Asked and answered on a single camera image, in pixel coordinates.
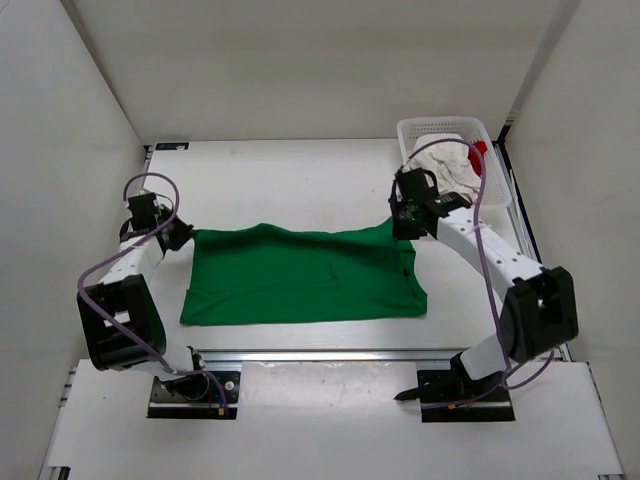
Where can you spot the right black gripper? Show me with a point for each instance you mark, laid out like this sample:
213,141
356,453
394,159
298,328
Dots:
398,231

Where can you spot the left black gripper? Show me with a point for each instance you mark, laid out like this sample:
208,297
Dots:
186,232

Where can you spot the white t shirt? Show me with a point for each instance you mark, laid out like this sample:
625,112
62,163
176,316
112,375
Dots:
449,163

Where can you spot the green t shirt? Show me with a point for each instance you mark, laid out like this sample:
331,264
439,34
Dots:
266,274

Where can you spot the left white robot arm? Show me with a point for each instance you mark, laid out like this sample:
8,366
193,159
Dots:
122,326

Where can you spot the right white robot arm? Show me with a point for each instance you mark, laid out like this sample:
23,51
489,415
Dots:
534,307

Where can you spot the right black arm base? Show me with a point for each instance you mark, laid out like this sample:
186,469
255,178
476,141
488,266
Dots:
446,398

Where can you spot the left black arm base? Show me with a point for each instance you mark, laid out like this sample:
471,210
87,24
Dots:
197,397

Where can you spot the red t shirt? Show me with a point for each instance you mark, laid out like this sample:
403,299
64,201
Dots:
476,156

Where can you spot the white plastic basket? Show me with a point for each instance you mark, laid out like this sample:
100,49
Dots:
416,134

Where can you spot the dark label sticker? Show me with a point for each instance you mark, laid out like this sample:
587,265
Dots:
171,146

